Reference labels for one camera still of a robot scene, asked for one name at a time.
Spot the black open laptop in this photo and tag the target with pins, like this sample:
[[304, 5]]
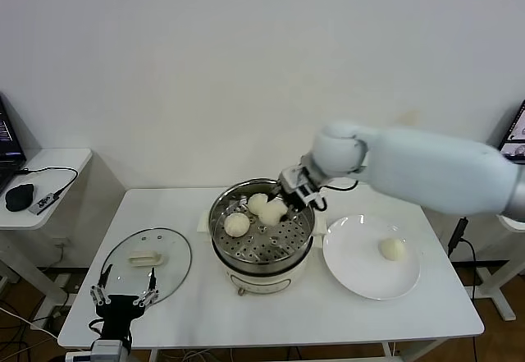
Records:
[[8, 140], [517, 132]]

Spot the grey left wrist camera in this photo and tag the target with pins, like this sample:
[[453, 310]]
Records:
[[108, 351]]

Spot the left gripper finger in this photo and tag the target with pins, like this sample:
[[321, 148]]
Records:
[[106, 280], [152, 280]]

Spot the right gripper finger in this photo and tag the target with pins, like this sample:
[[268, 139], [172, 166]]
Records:
[[278, 193], [298, 205]]

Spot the perforated steel steamer basket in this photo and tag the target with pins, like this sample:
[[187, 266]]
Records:
[[287, 239]]

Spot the cream electric cooker pot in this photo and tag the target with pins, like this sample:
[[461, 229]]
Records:
[[266, 282]]

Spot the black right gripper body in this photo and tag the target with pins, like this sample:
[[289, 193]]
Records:
[[299, 181]]

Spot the white steamed baozi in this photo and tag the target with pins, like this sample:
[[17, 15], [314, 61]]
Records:
[[258, 204], [272, 214], [393, 249], [236, 224]]

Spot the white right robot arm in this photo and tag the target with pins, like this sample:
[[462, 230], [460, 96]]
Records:
[[430, 169]]

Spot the grey usb hub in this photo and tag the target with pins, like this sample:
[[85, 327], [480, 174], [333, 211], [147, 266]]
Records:
[[46, 204]]

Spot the white side desk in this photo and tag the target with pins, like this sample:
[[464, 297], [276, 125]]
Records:
[[74, 161], [508, 312]]

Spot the black computer mouse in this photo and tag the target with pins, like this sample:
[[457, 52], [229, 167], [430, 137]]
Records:
[[20, 198]]

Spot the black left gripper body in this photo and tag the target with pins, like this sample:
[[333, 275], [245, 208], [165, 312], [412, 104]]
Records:
[[117, 308]]

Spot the round white plate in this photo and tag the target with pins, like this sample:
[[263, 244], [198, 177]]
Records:
[[352, 263]]

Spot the round glass pot lid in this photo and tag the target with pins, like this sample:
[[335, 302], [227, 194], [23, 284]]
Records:
[[172, 255]]

